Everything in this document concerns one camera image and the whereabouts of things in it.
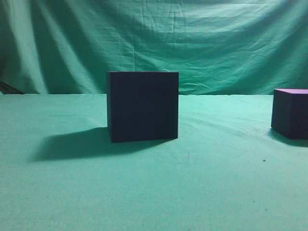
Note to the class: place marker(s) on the large dark groove box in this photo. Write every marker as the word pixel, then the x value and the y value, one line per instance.
pixel 142 106

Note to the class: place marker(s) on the green table cloth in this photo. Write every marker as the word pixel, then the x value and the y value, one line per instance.
pixel 227 170

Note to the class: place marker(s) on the purple cube block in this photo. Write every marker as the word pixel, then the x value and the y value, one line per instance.
pixel 290 113

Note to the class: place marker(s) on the green backdrop cloth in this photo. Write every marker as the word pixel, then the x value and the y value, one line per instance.
pixel 217 46

